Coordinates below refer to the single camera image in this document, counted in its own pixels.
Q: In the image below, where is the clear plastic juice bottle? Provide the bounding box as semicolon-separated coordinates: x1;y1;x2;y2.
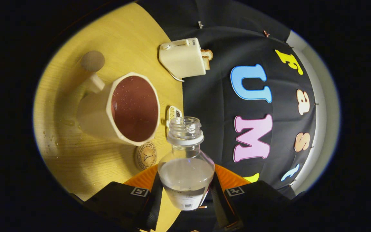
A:
157;116;215;211

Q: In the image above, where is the round cork coaster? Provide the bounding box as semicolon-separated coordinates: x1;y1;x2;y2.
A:
134;142;157;170

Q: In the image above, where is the white divided seed dish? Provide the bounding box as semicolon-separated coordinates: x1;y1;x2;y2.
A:
166;105;183;128

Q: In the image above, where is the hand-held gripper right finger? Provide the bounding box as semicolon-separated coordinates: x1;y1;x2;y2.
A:
210;164;297;231

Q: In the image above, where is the cream cup with wooden handle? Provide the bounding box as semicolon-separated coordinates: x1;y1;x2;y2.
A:
76;51;161;146

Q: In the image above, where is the wooden table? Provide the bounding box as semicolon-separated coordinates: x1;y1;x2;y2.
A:
33;3;186;232

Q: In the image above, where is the cream toaster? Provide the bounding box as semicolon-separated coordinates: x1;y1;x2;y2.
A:
158;37;207;79

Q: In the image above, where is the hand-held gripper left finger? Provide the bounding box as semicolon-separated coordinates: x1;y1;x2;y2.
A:
82;164;164;232

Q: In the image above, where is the black backdrop cloth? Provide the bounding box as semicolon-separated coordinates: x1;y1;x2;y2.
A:
137;0;318;232

